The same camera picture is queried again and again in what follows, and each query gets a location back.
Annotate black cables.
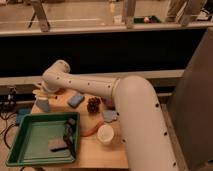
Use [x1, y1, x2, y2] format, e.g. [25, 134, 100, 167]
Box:
[0, 87, 21, 150]

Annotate white paper cup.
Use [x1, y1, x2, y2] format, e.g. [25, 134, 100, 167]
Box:
[97, 124, 114, 145]

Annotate brown pine cone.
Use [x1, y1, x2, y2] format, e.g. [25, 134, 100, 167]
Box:
[87, 97, 101, 113]

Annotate blue sponge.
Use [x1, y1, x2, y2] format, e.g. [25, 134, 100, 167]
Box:
[67, 93, 84, 108]

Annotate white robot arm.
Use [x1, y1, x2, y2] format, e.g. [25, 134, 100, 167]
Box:
[42, 60, 180, 171]

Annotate orange carrot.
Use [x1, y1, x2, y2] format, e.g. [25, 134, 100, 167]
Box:
[81, 121, 104, 137]

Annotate blue box on floor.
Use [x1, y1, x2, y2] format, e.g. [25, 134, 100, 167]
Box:
[15, 108, 31, 125]

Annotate tan sponge block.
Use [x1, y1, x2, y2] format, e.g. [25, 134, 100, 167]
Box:
[48, 138, 67, 150]

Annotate grey blue cloth piece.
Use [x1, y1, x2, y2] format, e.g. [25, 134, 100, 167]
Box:
[102, 110, 117, 123]

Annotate green bin background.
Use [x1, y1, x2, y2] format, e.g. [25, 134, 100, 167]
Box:
[134, 15, 161, 24]

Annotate green plastic tray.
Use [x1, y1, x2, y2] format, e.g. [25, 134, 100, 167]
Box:
[6, 112, 80, 167]

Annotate yellow banana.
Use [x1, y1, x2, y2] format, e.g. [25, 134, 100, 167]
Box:
[32, 89, 56, 98]

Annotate purple bowl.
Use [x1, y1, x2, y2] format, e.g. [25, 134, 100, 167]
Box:
[102, 98, 115, 109]

